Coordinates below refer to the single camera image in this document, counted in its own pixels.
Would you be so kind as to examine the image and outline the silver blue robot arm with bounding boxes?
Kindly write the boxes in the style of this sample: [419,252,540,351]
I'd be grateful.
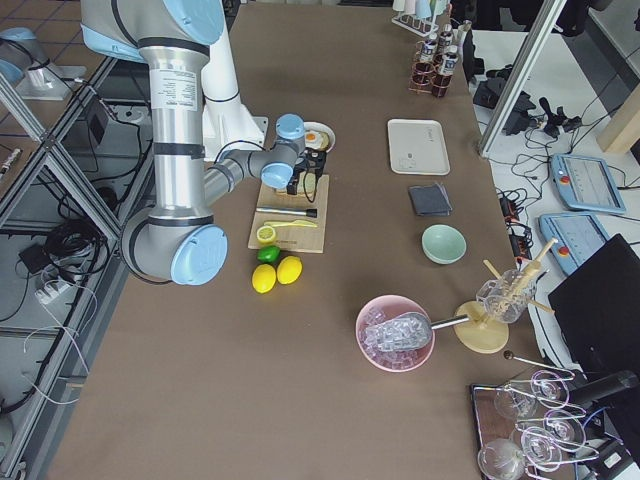
[81,1,306,285]

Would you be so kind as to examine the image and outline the upper whole lemon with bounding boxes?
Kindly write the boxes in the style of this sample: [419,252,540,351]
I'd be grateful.
[276,256,303,285]

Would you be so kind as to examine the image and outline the glass pitcher on stand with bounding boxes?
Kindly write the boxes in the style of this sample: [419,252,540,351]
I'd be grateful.
[476,269,536,324]

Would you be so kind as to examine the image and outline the whole lemon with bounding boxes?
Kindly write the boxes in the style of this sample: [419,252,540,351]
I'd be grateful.
[276,256,303,285]
[251,264,277,294]

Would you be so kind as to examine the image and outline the green lime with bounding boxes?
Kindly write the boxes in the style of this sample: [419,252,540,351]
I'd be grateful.
[257,245,281,263]

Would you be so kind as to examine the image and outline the pink ice bowl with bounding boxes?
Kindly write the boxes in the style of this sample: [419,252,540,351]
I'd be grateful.
[355,295,435,373]

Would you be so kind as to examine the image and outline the teach pendant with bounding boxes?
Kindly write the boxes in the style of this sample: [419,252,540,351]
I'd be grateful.
[550,154,626,214]
[538,212,610,275]

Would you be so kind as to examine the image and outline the half lemon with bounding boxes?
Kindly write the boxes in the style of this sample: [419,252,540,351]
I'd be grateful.
[256,225,277,245]

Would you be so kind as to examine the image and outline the aluminium frame post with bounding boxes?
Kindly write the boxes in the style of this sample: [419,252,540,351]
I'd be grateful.
[478,0,566,158]

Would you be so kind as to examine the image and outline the upper teach pendant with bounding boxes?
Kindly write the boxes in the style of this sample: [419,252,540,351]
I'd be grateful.
[550,154,626,214]

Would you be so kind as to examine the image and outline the metal ice scoop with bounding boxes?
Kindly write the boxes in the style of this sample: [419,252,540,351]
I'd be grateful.
[359,312,470,352]

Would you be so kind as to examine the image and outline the green ceramic bowl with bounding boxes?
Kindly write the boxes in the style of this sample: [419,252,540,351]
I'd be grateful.
[421,224,467,265]

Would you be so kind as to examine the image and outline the yellow plastic knife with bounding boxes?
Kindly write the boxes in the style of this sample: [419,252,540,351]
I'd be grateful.
[264,219,318,228]

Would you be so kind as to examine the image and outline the copper wire bottle rack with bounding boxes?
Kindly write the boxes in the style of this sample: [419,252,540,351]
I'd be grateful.
[408,41,443,95]

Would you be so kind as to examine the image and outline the lower whole lemon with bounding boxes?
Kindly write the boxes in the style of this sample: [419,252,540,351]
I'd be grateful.
[251,264,277,294]

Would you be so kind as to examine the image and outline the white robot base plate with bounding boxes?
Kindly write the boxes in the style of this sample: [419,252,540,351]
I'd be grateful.
[203,97,269,161]

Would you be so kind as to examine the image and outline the fried egg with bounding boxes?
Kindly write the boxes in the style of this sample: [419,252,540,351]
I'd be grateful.
[305,131,323,144]

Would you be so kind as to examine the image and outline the glass rack tray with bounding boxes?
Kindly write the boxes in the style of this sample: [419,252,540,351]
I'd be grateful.
[470,367,599,479]

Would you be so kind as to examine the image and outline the tea bottle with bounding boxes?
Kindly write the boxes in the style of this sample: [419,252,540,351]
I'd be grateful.
[437,24,453,55]
[416,33,438,74]
[431,46,458,98]

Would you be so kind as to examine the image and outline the cream rabbit tray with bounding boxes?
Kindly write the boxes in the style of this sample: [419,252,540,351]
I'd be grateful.
[387,119,450,176]

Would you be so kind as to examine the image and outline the white round plate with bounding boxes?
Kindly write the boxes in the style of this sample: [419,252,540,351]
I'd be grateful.
[304,121,335,152]

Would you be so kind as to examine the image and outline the left tea bottle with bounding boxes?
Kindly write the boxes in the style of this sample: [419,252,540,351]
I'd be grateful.
[437,24,453,55]

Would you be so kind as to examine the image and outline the lower teach pendant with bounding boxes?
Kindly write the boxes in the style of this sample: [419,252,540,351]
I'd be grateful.
[538,212,610,275]

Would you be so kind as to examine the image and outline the wooden cup stand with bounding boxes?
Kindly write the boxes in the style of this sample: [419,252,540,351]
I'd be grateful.
[454,238,558,354]

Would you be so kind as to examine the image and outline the white cup rack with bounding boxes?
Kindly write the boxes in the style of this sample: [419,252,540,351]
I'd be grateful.
[391,0,450,37]

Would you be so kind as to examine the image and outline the steel muddler black cap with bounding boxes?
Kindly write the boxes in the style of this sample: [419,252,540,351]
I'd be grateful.
[255,207,318,218]

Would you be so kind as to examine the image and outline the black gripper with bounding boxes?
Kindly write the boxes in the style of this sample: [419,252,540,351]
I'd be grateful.
[286,149,327,196]

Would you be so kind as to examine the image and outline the front tea bottle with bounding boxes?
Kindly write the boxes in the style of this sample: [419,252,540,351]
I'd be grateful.
[431,46,458,98]

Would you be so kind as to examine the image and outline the grey folded cloth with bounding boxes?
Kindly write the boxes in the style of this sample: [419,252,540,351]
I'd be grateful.
[408,182,453,216]

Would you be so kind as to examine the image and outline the bamboo cutting board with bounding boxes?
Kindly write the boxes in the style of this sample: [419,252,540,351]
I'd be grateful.
[248,174,330,253]

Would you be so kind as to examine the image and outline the black laptop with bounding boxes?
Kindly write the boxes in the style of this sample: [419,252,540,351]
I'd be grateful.
[549,234,639,373]

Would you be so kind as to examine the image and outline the right tea bottle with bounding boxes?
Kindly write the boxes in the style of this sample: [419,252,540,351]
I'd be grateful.
[416,33,438,74]

